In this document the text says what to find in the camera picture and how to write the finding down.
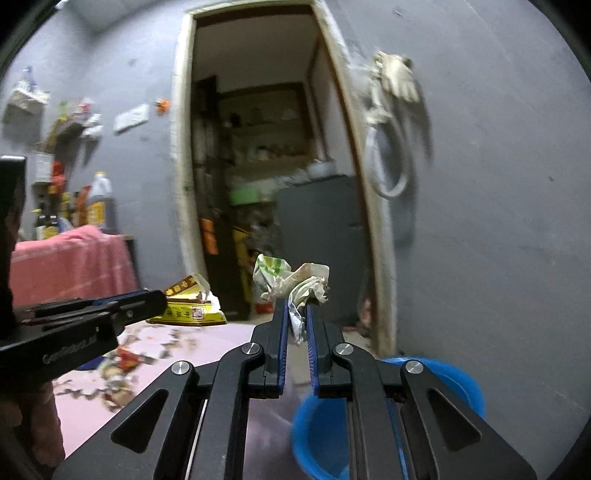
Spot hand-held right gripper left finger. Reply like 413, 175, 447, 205
51, 298, 291, 480

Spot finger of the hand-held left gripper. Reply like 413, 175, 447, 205
95, 290, 168, 337
14, 290, 149, 324

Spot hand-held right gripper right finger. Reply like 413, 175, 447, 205
305, 302, 539, 480

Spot yellow snack packet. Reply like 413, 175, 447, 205
147, 273, 227, 326

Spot green white paper wrapper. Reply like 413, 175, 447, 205
252, 254, 331, 347

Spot blue plastic basin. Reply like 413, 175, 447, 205
291, 356, 485, 480

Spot person's left hand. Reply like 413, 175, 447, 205
0, 376, 66, 468

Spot pink checked towel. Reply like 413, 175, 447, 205
10, 225, 139, 311

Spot pink floral tablecloth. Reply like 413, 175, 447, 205
51, 318, 370, 459

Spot dark sauce bottle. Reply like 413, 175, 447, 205
36, 198, 60, 241

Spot large cooking oil bottle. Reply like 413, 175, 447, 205
87, 172, 116, 232

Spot grey cabinet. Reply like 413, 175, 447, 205
276, 174, 371, 325

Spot green plastic basin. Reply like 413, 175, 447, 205
228, 186, 262, 206

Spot dark wooden shelf unit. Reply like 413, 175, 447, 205
191, 76, 311, 320

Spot pale hanging gloves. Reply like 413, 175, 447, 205
369, 50, 422, 105

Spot cluttered wall shelf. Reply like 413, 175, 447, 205
42, 98, 105, 154

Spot white wall socket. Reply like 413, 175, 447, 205
113, 104, 151, 134

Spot coiled grey hose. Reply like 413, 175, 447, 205
362, 102, 413, 200

